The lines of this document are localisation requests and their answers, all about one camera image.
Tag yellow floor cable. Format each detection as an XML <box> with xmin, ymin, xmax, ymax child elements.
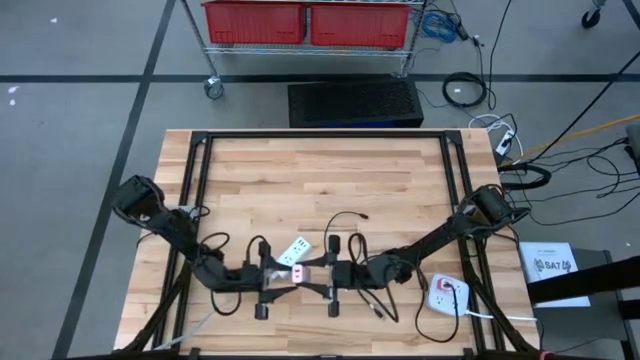
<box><xmin>499</xmin><ymin>113</ymin><xmax>640</xmax><ymax>167</ymax></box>

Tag grey braided power cord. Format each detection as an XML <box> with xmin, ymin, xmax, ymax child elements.
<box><xmin>149</xmin><ymin>309</ymin><xmax>217</xmax><ymax>351</ymax></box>

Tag short black USB cable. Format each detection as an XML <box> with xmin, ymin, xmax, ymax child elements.
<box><xmin>323</xmin><ymin>210</ymin><xmax>370</xmax><ymax>242</ymax></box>

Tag black perforated computer case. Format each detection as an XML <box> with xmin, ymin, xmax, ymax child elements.
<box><xmin>286</xmin><ymin>78</ymin><xmax>425</xmax><ymax>129</ymax></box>

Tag blue cable coil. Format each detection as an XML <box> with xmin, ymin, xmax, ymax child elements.
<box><xmin>418</xmin><ymin>9</ymin><xmax>460</xmax><ymax>44</ymax></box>

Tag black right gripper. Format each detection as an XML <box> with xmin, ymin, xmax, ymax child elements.
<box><xmin>294</xmin><ymin>235</ymin><xmax>372</xmax><ymax>319</ymax></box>

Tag grey cabinet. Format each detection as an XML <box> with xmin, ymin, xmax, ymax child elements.
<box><xmin>529</xmin><ymin>248</ymin><xmax>632</xmax><ymax>360</ymax></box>

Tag black metal beam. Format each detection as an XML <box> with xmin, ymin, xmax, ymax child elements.
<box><xmin>526</xmin><ymin>255</ymin><xmax>640</xmax><ymax>306</ymax></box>

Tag black cable coil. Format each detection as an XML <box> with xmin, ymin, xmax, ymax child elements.
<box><xmin>441</xmin><ymin>71</ymin><xmax>489</xmax><ymax>109</ymax></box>

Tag white square power strip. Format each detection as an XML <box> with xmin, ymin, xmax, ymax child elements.
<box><xmin>427</xmin><ymin>273</ymin><xmax>472</xmax><ymax>318</ymax></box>

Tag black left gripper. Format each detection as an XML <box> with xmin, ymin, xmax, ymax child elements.
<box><xmin>233</xmin><ymin>241</ymin><xmax>300</xmax><ymax>321</ymax></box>

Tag small white floor power strip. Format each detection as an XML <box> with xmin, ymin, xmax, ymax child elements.
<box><xmin>494</xmin><ymin>128</ymin><xmax>517</xmax><ymax>157</ymax></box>

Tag red plastic bin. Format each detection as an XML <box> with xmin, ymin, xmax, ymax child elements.
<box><xmin>200</xmin><ymin>0</ymin><xmax>308</xmax><ymax>46</ymax></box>
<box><xmin>308</xmin><ymin>2</ymin><xmax>413</xmax><ymax>50</ymax></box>

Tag white rectangular power strip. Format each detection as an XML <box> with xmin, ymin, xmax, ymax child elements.
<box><xmin>276</xmin><ymin>236</ymin><xmax>314</xmax><ymax>269</ymax></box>

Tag white printed booklet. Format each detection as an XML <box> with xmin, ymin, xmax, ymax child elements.
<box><xmin>517</xmin><ymin>241</ymin><xmax>593</xmax><ymax>309</ymax></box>

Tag smooth white power cord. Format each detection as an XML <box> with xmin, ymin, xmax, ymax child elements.
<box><xmin>464</xmin><ymin>309</ymin><xmax>539</xmax><ymax>322</ymax></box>

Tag thick black cable sleeve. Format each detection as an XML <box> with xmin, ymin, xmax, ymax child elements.
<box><xmin>498</xmin><ymin>162</ymin><xmax>553</xmax><ymax>192</ymax></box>

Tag black metal table frame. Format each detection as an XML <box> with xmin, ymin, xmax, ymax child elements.
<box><xmin>119</xmin><ymin>129</ymin><xmax>540</xmax><ymax>360</ymax></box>

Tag black caster wheel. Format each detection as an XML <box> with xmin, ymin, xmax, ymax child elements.
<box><xmin>580</xmin><ymin>0</ymin><xmax>609</xmax><ymax>30</ymax></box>

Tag chrome wire shelving cart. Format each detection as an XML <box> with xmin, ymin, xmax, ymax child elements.
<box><xmin>178</xmin><ymin>0</ymin><xmax>431</xmax><ymax>101</ymax></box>

